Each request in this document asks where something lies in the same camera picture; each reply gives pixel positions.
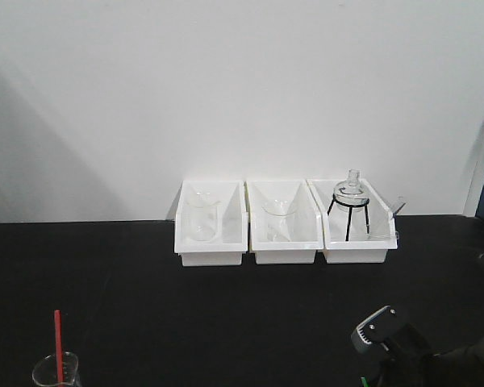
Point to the black wire tripod stand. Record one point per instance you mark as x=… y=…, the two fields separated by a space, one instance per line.
x=351 y=207

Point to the white storage bin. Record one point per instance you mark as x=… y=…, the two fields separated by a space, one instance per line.
x=359 y=249
x=308 y=230
x=231 y=241

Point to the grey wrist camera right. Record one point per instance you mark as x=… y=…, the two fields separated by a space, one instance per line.
x=378 y=327

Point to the left white storage bin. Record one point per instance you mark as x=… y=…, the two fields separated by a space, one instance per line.
x=231 y=241

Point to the clear front glass beaker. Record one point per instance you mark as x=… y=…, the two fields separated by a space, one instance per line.
x=48 y=373

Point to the round glass flask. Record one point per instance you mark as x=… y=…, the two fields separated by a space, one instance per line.
x=351 y=192

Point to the right white storage bin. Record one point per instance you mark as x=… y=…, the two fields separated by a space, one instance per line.
x=359 y=249

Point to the clear glass funnel flask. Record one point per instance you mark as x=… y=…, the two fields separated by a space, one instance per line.
x=280 y=217

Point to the middle white storage bin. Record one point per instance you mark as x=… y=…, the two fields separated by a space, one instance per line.
x=308 y=230

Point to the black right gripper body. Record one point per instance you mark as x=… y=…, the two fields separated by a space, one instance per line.
x=410 y=360

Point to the red plastic spoon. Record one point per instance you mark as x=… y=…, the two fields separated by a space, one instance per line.
x=59 y=350

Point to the clear glass tube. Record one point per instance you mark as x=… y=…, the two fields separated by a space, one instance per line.
x=383 y=229

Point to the clear glass beaker in bin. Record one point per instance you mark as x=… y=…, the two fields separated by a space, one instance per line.
x=202 y=216

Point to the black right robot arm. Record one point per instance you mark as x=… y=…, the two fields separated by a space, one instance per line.
x=463 y=366

